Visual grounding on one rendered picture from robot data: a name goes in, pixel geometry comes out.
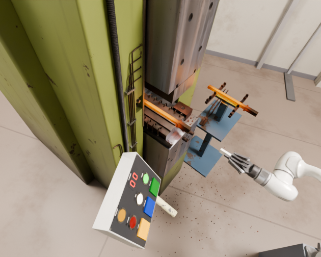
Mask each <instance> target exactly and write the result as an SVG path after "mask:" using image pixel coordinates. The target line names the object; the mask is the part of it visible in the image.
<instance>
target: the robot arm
mask: <svg viewBox="0 0 321 257"><path fill-rule="evenodd" d="M219 152H220V153H221V154H223V155H224V157H226V158H227V159H228V163H229V164H230V165H231V166H232V167H233V168H235V169H236V170H237V171H238V173H239V174H242V173H245V174H247V175H248V176H249V177H251V178H253V180H254V181H255V182H257V183H258V184H260V185H261V186H263V187H264V188H265V189H266V190H267V191H268V192H270V193H271V194H272V195H274V196H276V197H278V198H280V199H282V200H284V201H286V202H290V201H293V200H295V198H296V197H297V195H298V191H297V189H296V188H295V186H294V185H292V181H293V179H295V178H302V177H304V176H310V177H313V178H315V179H317V180H318V181H320V182H321V169H319V168H317V167H314V166H311V165H308V164H306V163H305V162H304V161H303V160H302V158H301V156H300V155H299V154H298V153H296V152H293V151H288V152H286V153H284V154H283V155H282V156H281V157H280V158H279V160H278V161H277V163H276V165H275V168H274V171H273V172H272V173H270V172H269V171H267V170H265V169H264V168H260V167H258V166H257V165H255V164H252V162H250V157H245V156H243V155H240V154H238V153H236V152H234V153H230V152H229V151H225V150H224V149H222V148H221V149H220V151H219ZM305 250H306V254H307V257H321V243H318V244H317V250H316V249H313V248H311V247H310V246H305Z"/></svg>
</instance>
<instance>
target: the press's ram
mask: <svg viewBox="0 0 321 257"><path fill-rule="evenodd" d="M219 1H220V0H146V22H145V81H146V82H148V83H149V84H151V85H153V86H154V87H156V88H157V89H159V90H161V91H163V92H164V93H166V94H170V93H171V92H172V91H173V90H174V89H176V87H178V86H179V85H180V84H182V83H183V82H184V81H185V80H186V79H187V78H189V77H190V76H191V75H192V74H193V73H194V72H196V71H197V70H198V69H199V68H200V67H201V64H202V61H203V57H204V54H205V50H206V47H207V43H208V40H209V36H210V32H211V28H212V25H213V21H214V19H215V15H216V11H217V8H218V4H219Z"/></svg>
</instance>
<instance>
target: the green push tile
mask: <svg viewBox="0 0 321 257"><path fill-rule="evenodd" d="M159 186H160V183H159V182H158V181H157V180H156V179H155V178H154V177H153V178H152V182H151V185H150V189H149V192H150V193H151V194H152V195H153V196H154V197H157V194H158V190H159Z"/></svg>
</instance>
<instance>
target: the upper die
mask: <svg viewBox="0 0 321 257"><path fill-rule="evenodd" d="M195 74H196V72H194V73H193V74H192V75H191V76H190V77H189V78H187V79H186V80H185V81H184V82H183V83H182V84H180V85H179V86H178V87H176V89H174V90H173V91H172V92H171V93H170V94H166V93H164V92H163V91H161V90H159V89H157V88H156V87H154V86H153V85H151V84H149V83H148V82H146V81H145V88H147V89H148V90H150V91H152V92H153V93H155V94H157V95H158V96H160V97H162V98H163V99H165V100H167V101H168V102H170V103H173V102H174V101H175V100H177V99H178V98H179V97H180V96H181V95H183V94H184V93H185V92H186V91H187V90H188V89H189V88H190V87H191V86H192V85H193V81H194V78H195Z"/></svg>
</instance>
